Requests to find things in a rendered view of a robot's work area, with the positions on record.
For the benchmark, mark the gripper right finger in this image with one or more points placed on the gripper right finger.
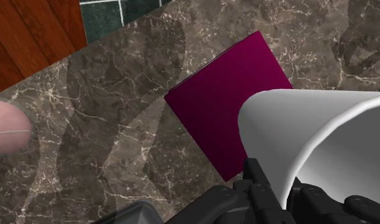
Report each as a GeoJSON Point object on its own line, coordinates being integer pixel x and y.
{"type": "Point", "coordinates": [317, 201]}

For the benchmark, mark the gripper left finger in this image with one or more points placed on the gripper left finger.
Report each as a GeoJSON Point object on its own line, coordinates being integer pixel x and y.
{"type": "Point", "coordinates": [258, 198]}

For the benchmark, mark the white bowl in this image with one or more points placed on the white bowl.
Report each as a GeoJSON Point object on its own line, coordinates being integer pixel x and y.
{"type": "Point", "coordinates": [279, 124]}

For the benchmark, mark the pink ball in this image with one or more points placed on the pink ball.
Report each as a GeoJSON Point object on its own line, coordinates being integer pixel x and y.
{"type": "Point", "coordinates": [6, 128]}

